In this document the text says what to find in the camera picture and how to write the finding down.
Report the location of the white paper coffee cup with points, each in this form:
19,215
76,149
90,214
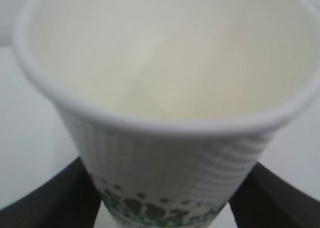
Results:
170,103

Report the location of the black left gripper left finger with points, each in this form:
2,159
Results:
69,199

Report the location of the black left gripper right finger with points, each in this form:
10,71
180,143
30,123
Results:
265,200

